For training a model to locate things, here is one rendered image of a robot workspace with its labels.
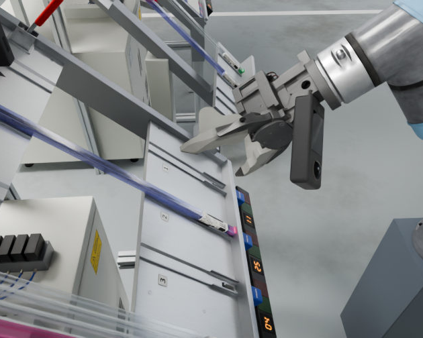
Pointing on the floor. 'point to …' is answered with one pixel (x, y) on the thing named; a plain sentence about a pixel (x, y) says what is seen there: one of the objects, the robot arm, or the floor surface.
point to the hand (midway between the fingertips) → (211, 168)
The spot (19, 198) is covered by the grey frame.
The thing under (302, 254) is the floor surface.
